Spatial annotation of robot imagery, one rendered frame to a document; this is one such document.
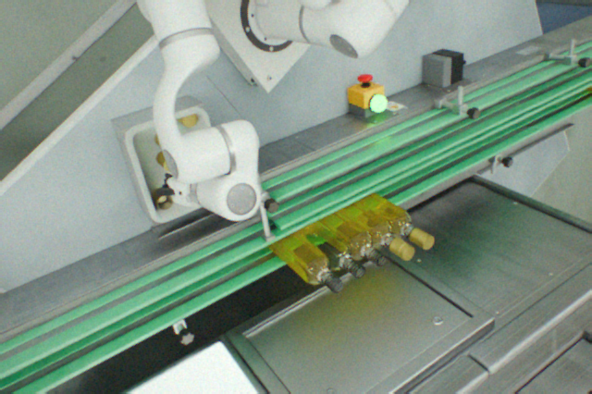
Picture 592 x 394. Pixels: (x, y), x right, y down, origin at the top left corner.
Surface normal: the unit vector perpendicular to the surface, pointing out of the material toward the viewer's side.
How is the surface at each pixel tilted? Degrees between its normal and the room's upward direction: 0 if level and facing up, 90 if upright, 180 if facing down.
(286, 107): 0
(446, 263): 90
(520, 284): 90
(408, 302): 90
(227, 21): 4
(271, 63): 4
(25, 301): 90
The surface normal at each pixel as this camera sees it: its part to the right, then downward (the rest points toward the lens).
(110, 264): -0.12, -0.84
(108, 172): 0.56, 0.38
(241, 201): 0.51, 0.15
